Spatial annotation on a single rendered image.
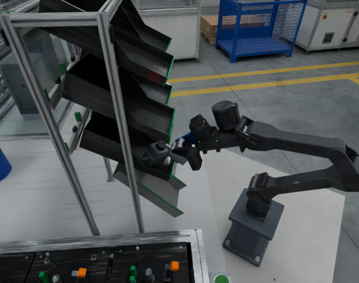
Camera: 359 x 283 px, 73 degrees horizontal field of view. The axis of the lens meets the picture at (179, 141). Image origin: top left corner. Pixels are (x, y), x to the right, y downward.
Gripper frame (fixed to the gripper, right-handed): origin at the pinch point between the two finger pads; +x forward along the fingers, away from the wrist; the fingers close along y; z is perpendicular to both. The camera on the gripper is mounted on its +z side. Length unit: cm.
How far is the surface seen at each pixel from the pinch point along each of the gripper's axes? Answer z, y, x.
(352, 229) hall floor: -164, -77, -61
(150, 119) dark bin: 12.7, 3.2, 4.4
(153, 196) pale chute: -12.7, 8.7, 13.9
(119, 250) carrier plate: -21.7, 23.2, 26.3
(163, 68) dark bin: 24.4, 0.1, -4.4
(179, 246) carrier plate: -29.1, 16.8, 9.0
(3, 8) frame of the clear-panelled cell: 57, -35, 68
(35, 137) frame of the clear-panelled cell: 0, -30, 103
